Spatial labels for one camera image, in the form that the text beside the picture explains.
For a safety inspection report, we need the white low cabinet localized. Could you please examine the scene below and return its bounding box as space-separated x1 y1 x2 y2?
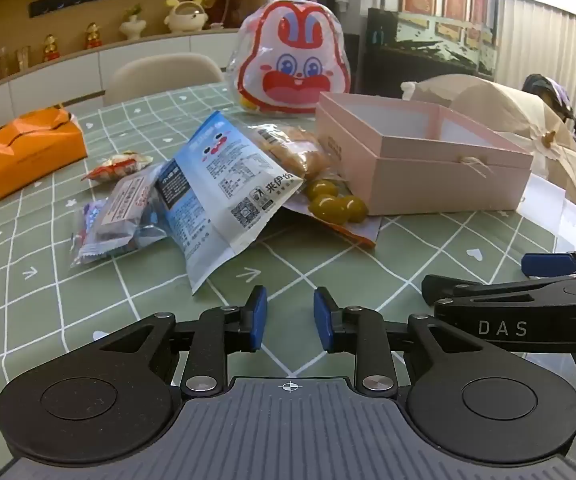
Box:
0 27 241 116

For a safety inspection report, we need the brown plush toy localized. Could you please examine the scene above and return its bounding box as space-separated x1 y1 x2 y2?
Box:
203 0 241 28

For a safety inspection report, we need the small blue snack packet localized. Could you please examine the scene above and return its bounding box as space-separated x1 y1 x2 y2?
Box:
69 197 169 268

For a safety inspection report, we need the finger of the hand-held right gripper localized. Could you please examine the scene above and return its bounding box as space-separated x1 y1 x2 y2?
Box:
421 274 569 307
521 248 576 279

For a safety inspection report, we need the white curtain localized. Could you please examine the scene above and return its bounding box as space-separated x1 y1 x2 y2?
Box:
495 0 576 106

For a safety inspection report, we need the dark helmet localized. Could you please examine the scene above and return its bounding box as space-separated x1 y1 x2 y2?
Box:
522 74 576 121

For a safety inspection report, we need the white vase with flowers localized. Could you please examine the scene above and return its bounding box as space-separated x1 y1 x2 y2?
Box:
118 4 147 41

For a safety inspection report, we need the green olive packet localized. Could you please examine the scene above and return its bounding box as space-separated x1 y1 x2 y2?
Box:
283 175 384 248

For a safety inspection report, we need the orange tissue box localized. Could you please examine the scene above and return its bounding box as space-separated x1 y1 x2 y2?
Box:
0 106 88 202

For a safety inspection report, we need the white rabbit figurine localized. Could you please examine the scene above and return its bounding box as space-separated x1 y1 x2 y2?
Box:
163 0 206 33

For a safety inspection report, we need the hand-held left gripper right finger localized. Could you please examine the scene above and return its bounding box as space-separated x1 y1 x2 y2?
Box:
313 286 489 397

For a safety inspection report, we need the clear packet of round cakes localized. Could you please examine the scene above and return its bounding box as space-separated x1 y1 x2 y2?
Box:
245 122 336 183

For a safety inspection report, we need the white and red snack packet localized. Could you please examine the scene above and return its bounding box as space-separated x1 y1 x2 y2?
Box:
80 151 154 183

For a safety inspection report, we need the blue cartoon snack packet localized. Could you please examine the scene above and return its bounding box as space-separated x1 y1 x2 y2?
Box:
155 110 305 296

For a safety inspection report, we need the beige dining chair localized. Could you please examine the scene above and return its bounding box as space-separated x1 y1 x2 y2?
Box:
103 52 226 108

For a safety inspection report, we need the glass fish tank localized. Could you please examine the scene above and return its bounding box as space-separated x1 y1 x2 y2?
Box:
367 7 499 80

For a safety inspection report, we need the green grid tablecloth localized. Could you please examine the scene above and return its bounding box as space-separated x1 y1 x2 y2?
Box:
0 82 569 436

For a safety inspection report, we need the pink cardboard box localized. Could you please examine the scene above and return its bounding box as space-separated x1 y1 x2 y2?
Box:
314 91 535 217

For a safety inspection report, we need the rabbit face snack bag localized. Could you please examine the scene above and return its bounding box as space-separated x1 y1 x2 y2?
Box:
225 0 354 117

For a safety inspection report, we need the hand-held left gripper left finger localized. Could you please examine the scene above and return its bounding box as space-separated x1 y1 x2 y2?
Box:
99 285 269 397

